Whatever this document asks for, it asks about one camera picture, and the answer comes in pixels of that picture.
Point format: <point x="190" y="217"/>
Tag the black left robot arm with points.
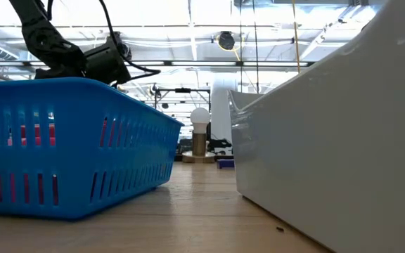
<point x="44" y="35"/>

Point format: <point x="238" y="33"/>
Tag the black background frame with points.
<point x="183" y="90"/>

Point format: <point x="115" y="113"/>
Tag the overhead light bar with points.
<point x="202" y="63"/>

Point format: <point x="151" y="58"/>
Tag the white bulb brass lamp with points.
<point x="199" y="117"/>

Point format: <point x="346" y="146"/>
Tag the dark blue box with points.
<point x="225" y="164"/>

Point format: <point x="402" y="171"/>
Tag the blue slotted plastic basket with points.
<point x="76" y="105"/>

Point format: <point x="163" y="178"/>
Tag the bright red box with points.
<point x="37" y="135"/>

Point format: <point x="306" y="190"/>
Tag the black overhead camera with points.
<point x="226" y="40"/>

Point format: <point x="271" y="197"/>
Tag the white plastic bin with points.
<point x="329" y="140"/>

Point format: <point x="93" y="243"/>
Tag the black background equipment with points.
<point x="220" y="144"/>

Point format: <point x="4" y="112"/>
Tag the white pillar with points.
<point x="223" y="112"/>

